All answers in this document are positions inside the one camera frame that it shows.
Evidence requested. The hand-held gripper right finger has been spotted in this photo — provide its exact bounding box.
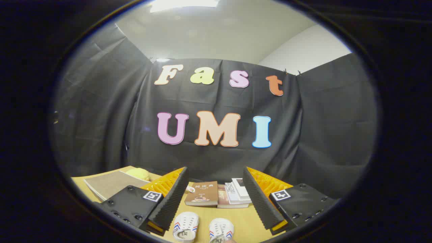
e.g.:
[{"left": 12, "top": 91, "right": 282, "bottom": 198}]
[{"left": 242, "top": 166, "right": 340, "bottom": 236}]

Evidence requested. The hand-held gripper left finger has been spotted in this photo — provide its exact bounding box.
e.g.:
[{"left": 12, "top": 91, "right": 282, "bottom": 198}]
[{"left": 92, "top": 166, "right": 190, "bottom": 237}]

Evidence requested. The white canvas shoe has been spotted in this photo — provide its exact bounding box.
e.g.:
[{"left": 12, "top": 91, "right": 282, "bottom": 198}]
[
  {"left": 172, "top": 212, "right": 200, "bottom": 243},
  {"left": 209, "top": 217, "right": 235, "bottom": 243}
]

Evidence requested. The white patterned book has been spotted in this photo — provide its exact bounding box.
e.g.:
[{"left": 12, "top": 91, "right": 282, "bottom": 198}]
[{"left": 224, "top": 182, "right": 252, "bottom": 205}]

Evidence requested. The brown illustrated book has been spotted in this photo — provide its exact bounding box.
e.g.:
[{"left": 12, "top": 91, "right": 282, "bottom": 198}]
[{"left": 185, "top": 181, "right": 218, "bottom": 207}]

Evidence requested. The reddish brown book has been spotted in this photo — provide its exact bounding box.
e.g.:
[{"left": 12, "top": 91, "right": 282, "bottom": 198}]
[{"left": 217, "top": 185, "right": 249, "bottom": 209}]

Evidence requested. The yellow plush toy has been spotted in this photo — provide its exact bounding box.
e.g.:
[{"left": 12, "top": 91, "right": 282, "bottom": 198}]
[{"left": 126, "top": 168, "right": 151, "bottom": 181}]

